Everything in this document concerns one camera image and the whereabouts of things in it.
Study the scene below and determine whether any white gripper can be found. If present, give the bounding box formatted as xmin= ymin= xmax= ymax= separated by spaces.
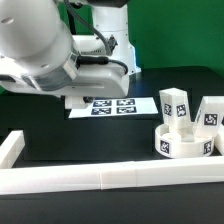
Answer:
xmin=0 ymin=62 xmax=129 ymax=98

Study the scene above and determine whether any white round stool seat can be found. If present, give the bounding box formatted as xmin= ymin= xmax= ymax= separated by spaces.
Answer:
xmin=155 ymin=124 xmax=214 ymax=159

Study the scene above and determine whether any white marker tag sheet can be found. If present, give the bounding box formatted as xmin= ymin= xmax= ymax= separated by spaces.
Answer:
xmin=69 ymin=97 xmax=158 ymax=118

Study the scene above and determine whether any white U-shaped fence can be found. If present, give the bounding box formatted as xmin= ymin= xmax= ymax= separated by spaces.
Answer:
xmin=0 ymin=130 xmax=224 ymax=195

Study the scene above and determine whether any black cable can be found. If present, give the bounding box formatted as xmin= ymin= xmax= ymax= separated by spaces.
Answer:
xmin=63 ymin=0 xmax=129 ymax=76

